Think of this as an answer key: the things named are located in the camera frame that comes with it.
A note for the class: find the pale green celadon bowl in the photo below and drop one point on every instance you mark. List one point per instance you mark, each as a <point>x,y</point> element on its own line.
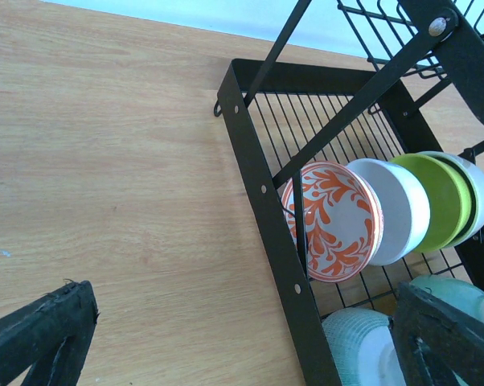
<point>362,348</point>
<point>462,295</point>

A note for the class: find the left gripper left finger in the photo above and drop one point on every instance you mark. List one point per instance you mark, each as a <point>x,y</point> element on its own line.
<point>50,337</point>

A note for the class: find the white bowl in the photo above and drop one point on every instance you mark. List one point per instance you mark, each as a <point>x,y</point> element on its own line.
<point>474,178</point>
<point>404,203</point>

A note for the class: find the red patterned bowl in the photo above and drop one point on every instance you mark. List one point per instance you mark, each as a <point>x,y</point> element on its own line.
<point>343,219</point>

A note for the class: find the black wire dish rack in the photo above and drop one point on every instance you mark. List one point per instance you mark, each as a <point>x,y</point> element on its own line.
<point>272,110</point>

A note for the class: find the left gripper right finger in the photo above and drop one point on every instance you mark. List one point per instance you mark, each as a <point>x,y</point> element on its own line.
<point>436,343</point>

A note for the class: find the lime green bowl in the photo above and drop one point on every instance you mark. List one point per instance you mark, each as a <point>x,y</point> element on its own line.
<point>449,198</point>

